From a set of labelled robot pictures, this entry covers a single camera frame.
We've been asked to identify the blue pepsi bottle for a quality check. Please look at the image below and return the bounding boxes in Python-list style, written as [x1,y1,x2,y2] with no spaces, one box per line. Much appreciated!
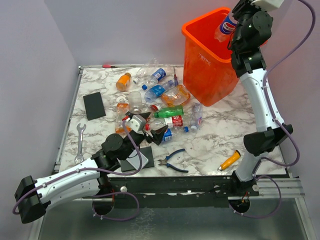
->
[162,129,174,142]
[214,12,238,43]

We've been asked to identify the red label bottle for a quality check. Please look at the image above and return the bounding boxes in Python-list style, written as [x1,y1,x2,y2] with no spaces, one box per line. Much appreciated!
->
[145,115,184,131]

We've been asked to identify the large crushed orange bottle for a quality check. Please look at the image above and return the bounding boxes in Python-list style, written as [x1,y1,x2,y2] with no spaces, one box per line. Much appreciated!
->
[161,84,191,107]

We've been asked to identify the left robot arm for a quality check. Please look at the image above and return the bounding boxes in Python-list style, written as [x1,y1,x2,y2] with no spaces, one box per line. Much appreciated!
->
[12,112,168,224]

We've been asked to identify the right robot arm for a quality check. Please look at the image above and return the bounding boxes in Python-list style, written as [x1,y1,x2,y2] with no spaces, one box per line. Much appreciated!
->
[228,0,293,196]

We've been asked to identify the orange plastic bin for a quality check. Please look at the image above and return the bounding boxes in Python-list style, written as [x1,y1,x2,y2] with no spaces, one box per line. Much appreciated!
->
[181,7,239,107]

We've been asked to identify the tall orange label bottle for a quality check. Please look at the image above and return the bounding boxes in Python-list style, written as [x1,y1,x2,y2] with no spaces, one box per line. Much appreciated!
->
[115,98,129,134]

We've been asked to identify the clear plastic cup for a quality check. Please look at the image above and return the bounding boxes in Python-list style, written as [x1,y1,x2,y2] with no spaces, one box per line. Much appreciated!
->
[128,91,143,114]

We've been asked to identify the white rounded box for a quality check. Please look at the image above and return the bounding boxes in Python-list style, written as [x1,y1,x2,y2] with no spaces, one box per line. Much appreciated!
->
[126,150,141,170]

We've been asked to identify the green sprite bottle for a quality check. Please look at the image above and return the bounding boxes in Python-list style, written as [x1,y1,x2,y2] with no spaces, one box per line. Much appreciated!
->
[153,105,184,118]

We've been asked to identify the blue bottle cap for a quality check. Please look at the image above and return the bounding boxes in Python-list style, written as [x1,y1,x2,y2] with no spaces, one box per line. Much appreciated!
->
[141,84,148,90]

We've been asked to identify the blue label water bottle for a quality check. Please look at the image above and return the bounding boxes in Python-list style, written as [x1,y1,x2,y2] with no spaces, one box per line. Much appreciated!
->
[144,80,175,103]

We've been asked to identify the small orange juice bottle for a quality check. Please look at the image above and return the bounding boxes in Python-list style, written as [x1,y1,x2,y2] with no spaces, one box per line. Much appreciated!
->
[115,72,131,92]

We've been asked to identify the black foam pad upper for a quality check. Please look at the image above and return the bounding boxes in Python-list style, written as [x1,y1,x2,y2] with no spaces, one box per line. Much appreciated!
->
[83,92,106,121]

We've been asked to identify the clear crushed bottle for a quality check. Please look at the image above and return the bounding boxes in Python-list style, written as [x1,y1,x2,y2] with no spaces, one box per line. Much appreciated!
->
[190,103,203,132]

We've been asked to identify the blue label bottle top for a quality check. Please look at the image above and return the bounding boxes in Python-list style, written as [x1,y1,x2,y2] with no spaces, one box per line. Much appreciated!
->
[147,68,167,84]

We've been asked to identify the red pen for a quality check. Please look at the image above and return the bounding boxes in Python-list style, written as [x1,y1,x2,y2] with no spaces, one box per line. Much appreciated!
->
[102,64,117,69]

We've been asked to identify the red screwdriver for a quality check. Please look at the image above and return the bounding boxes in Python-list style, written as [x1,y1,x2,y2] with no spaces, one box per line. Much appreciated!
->
[173,67,179,86]

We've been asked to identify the silver wrench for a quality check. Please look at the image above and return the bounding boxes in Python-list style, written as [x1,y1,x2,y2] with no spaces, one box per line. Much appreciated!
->
[74,123,86,164]

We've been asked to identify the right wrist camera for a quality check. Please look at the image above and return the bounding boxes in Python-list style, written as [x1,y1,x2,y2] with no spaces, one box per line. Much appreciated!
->
[251,0,284,12]

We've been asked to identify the blue handle pliers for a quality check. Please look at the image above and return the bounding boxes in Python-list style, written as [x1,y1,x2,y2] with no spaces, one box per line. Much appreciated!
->
[158,148,189,174]

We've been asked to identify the yellow handle utility knife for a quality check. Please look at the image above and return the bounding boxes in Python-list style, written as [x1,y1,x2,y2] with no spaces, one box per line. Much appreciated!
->
[217,150,241,172]

